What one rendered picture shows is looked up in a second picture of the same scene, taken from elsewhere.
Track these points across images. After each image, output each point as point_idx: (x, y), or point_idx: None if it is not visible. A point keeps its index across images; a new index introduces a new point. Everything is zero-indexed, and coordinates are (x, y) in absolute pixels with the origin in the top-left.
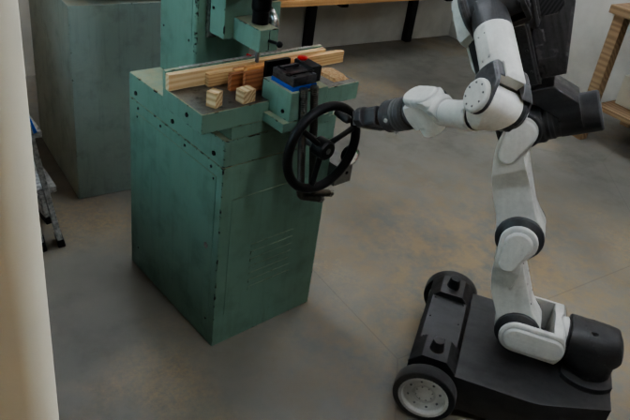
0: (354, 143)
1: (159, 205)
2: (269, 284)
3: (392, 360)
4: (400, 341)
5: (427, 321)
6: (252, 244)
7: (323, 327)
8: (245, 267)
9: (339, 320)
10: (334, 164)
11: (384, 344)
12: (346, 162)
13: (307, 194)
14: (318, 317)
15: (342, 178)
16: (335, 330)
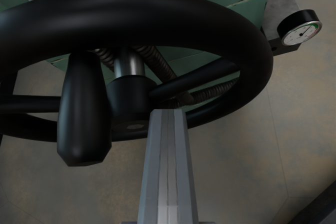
0: (247, 90)
1: None
2: (194, 107)
3: (282, 196)
4: (303, 180)
5: (328, 220)
6: None
7: (240, 137)
8: None
9: (258, 135)
10: (265, 35)
11: (285, 176)
12: (225, 109)
13: (178, 103)
14: (241, 125)
15: (281, 50)
16: (248, 144)
